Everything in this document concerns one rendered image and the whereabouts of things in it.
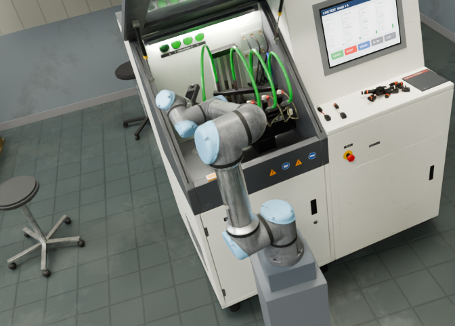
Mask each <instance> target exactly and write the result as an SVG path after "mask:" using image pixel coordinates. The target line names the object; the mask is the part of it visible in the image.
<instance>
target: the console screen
mask: <svg viewBox="0 0 455 326"><path fill-rule="evenodd" d="M312 10H313V16H314V20H315V25H316V32H317V36H318V43H319V47H320V54H321V58H322V65H323V69H324V76H328V75H331V74H333V73H337V72H339V71H342V70H345V69H347V68H351V67H352V66H356V65H358V64H362V63H364V62H367V61H370V60H373V59H375V58H379V57H381V56H384V55H387V54H390V53H393V52H396V51H398V50H401V49H403V48H406V47H407V45H406V32H405V26H404V13H403V7H402V0H325V1H321V2H319V3H315V4H313V5H312Z"/></svg>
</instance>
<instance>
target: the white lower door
mask: <svg viewBox="0 0 455 326"><path fill-rule="evenodd" d="M248 197H249V200H250V203H251V209H252V212H253V213H254V214H256V215H257V214H258V213H260V210H261V207H262V204H264V203H265V202H267V201H270V200H273V199H279V200H283V201H286V202H288V203H290V204H291V205H292V207H293V209H294V213H295V216H296V218H295V220H296V226H297V229H299V231H300V233H301V235H302V237H303V238H304V239H305V240H306V241H307V244H308V245H309V248H310V249H311V252H312V254H313V256H314V258H315V259H316V262H317V263H318V264H319V263H320V262H323V261H325V260H328V259H330V241H329V231H328V213H327V202H326V184H325V174H324V166H321V167H318V168H316V169H313V170H311V171H308V172H305V173H304V174H301V175H298V176H295V177H293V178H290V179H288V180H285V181H283V182H280V183H278V184H274V185H273V186H270V187H267V188H264V189H263V190H260V191H257V192H254V193H252V194H250V195H248ZM200 217H201V220H202V224H203V227H204V228H203V229H204V233H205V236H206V238H207V241H208V244H209V247H210V250H211V255H212V257H213V261H214V264H215V268H216V271H217V275H218V278H219V282H220V285H221V290H222V294H223V296H224V298H225V302H226V303H228V302H231V301H233V300H235V299H238V298H240V297H242V296H245V295H246V294H249V293H251V292H254V291H256V290H257V286H256V283H255V278H254V274H253V268H252V265H251V259H250V257H247V258H245V259H243V260H239V259H237V258H236V257H235V256H234V255H233V253H232V252H231V251H230V249H229V247H228V246H227V244H226V243H225V241H224V239H223V237H222V232H224V231H225V230H226V227H225V223H226V221H227V220H228V217H227V214H226V211H225V206H224V205H221V206H219V207H216V208H214V209H211V210H209V211H206V212H204V213H200Z"/></svg>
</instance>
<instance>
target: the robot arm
mask: <svg viewBox="0 0 455 326"><path fill-rule="evenodd" d="M199 90H200V86H199V84H193V85H189V86H188V90H187V92H186V95H185V97H183V96H180V95H179V94H176V93H174V92H173V91H169V90H162V91H160V92H159V93H158V94H157V96H156V105H157V107H159V108H160V109H162V110H164V111H165V112H166V114H167V116H168V117H169V118H170V120H171V122H172V124H173V125H174V127H175V129H176V130H177V132H178V133H179V135H180V136H181V137H182V138H189V137H191V136H192V135H193V134H195V135H194V139H195V144H196V149H197V151H198V154H199V156H200V158H201V159H202V161H203V162H204V163H205V164H208V165H209V166H210V167H212V168H213V169H214V170H215V174H216V177H217V181H218V185H219V189H220V192H221V196H222V199H223V204H224V206H225V211H226V214H227V218H228V219H227V221H226V223H225V227H226V230H225V231H224V232H222V237H223V239H224V241H225V243H226V244H227V246H228V247H229V249H230V251H231V252H232V253H233V255H234V256H235V257H236V258H237V259H239V260H243V259H245V258H247V257H250V256H251V255H253V254H254V253H257V252H258V251H260V250H262V249H263V252H264V256H265V259H266V260H267V261H268V262H269V263H270V264H272V265H274V266H278V267H288V266H292V265H294V264H296V263H297V262H298V261H300V259H301V258H302V257H303V254H304V247H303V242H302V240H301V239H300V237H299V236H298V234H297V226H296V220H295V218H296V216H295V213H294V209H293V207H292V205H291V204H290V203H288V202H286V201H283V200H279V199H273V200H270V201H267V202H265V203H264V204H262V207H261V210H260V213H258V214H257V215H256V214H254V213H253V212H252V209H251V203H250V200H249V197H248V191H247V188H246V183H245V180H244V174H243V171H242V166H241V160H242V159H243V157H244V153H243V150H242V149H243V148H244V147H246V146H248V145H250V144H252V143H254V142H256V141H257V140H258V139H259V138H260V137H261V136H262V135H263V132H264V131H265V128H266V123H267V121H266V116H265V113H264V112H263V110H262V109H261V108H260V107H259V106H257V105H255V104H251V103H244V104H235V103H231V102H228V101H227V100H226V99H225V98H224V97H223V96H222V95H219V96H215V97H212V98H211V99H209V100H207V101H204V102H202V103H201V102H199V103H197V102H196V98H197V95H198V92H199ZM202 124H203V125H202ZM199 125H201V126H199ZM198 126H199V127H198Z"/></svg>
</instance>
